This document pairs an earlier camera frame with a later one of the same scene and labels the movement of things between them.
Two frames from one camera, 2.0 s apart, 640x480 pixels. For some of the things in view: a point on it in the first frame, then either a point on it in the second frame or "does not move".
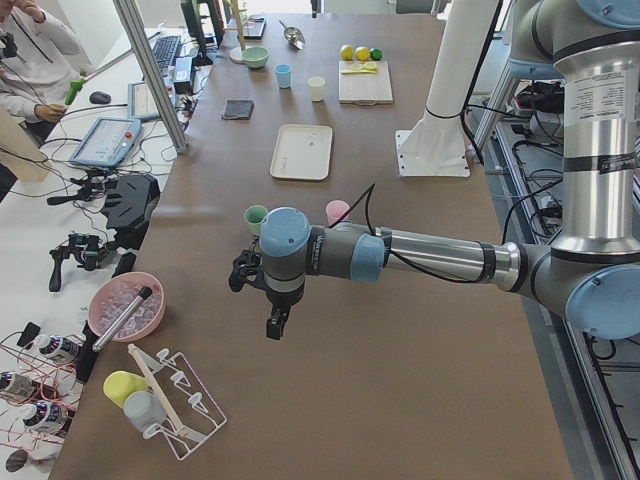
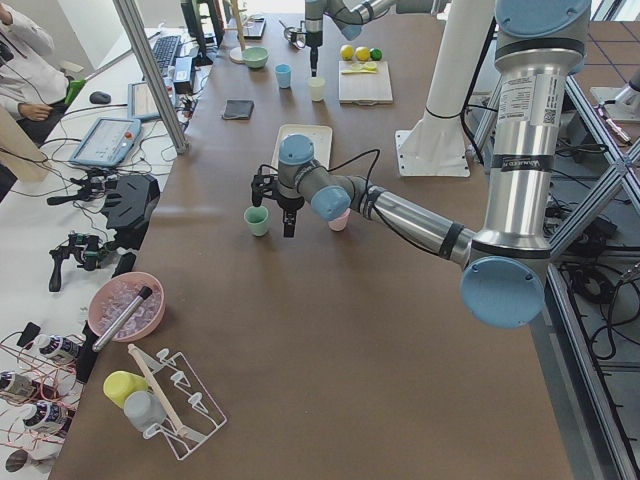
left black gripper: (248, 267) -> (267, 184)
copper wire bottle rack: (38, 388) does not move
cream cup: (317, 85) does not move
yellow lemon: (346, 52) does not move
